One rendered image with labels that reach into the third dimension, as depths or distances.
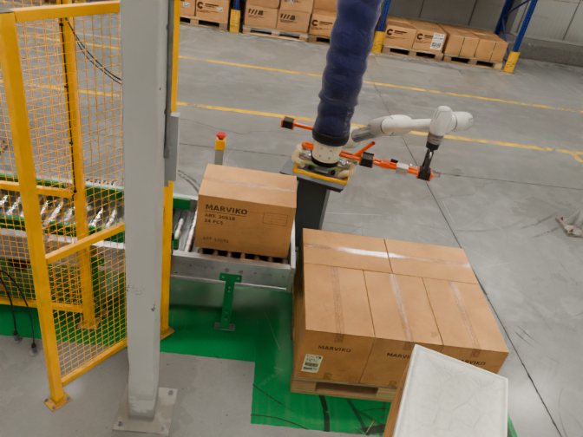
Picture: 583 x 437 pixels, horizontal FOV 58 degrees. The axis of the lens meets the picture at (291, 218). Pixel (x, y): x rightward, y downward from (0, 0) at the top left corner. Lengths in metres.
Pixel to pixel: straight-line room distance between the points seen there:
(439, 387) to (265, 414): 1.30
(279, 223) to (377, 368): 1.05
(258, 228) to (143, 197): 1.26
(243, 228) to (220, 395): 1.01
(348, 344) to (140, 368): 1.14
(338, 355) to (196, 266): 1.02
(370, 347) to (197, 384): 1.07
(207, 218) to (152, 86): 1.49
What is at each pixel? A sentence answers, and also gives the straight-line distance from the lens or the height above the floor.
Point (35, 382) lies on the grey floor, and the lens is 3.47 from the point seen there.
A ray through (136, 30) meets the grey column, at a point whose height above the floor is 2.13.
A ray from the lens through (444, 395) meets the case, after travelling 2.29.
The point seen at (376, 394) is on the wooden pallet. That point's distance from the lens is 3.46.
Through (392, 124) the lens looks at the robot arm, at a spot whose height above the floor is 1.43.
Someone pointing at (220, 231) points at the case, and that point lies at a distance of 3.34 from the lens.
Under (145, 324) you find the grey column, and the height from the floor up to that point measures 0.76.
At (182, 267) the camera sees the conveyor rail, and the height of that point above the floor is 0.50.
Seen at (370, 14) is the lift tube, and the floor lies 2.10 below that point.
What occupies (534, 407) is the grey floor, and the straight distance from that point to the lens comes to 3.98.
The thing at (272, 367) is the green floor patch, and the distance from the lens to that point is 3.50.
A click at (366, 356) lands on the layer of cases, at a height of 0.38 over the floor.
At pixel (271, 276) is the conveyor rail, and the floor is 0.52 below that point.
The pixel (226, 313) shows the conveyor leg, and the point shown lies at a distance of 3.56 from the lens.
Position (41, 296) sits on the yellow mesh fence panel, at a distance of 2.75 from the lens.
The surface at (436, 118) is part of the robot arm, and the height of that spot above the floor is 1.63.
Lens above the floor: 2.65
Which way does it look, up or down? 33 degrees down
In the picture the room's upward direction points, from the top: 11 degrees clockwise
